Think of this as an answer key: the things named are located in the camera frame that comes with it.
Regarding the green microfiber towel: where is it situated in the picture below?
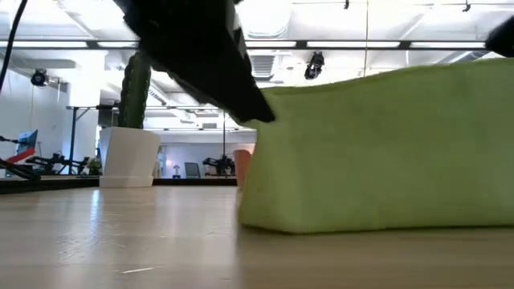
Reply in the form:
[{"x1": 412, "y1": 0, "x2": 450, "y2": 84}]
[{"x1": 238, "y1": 58, "x2": 514, "y2": 235}]

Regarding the green cactus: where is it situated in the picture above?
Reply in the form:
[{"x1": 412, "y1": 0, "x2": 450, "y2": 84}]
[{"x1": 116, "y1": 51, "x2": 153, "y2": 130}]

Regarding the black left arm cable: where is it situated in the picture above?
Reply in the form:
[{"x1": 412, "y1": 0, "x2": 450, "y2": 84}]
[{"x1": 0, "y1": 0, "x2": 30, "y2": 93}]

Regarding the white hexagonal plant pot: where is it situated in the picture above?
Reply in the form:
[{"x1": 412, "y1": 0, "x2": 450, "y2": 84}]
[{"x1": 98, "y1": 126, "x2": 162, "y2": 189}]

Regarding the background robot workstation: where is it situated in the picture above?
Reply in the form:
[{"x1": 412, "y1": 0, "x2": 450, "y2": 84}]
[{"x1": 202, "y1": 154, "x2": 238, "y2": 177}]

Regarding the small green plant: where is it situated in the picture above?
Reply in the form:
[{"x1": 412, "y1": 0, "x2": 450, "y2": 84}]
[{"x1": 85, "y1": 157, "x2": 102, "y2": 177}]

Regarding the red slanted bar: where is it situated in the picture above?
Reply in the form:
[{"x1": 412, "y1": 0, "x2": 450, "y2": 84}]
[{"x1": 3, "y1": 147, "x2": 37, "y2": 165}]

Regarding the black background rig frame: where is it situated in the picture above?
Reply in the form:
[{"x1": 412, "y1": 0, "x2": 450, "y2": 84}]
[{"x1": 66, "y1": 104, "x2": 242, "y2": 177}]

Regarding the black aluminium table frame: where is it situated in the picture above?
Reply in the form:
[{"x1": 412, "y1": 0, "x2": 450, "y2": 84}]
[{"x1": 0, "y1": 175, "x2": 239, "y2": 197}]

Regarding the long light bar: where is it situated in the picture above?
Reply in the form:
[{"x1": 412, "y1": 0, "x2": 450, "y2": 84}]
[{"x1": 0, "y1": 39, "x2": 489, "y2": 51}]

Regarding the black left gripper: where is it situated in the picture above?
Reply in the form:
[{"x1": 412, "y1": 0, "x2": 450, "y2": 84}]
[{"x1": 114, "y1": 0, "x2": 276, "y2": 124}]

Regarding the tilted computer monitor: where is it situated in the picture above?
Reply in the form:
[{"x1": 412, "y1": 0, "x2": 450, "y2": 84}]
[{"x1": 16, "y1": 128, "x2": 39, "y2": 157}]

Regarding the salmon plastic basket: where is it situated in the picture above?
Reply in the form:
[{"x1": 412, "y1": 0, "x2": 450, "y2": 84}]
[{"x1": 233, "y1": 149, "x2": 253, "y2": 189}]

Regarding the black hanging cord reel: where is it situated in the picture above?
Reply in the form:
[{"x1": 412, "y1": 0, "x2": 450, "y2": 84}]
[
  {"x1": 30, "y1": 68, "x2": 49, "y2": 88},
  {"x1": 304, "y1": 51, "x2": 325, "y2": 81}
]

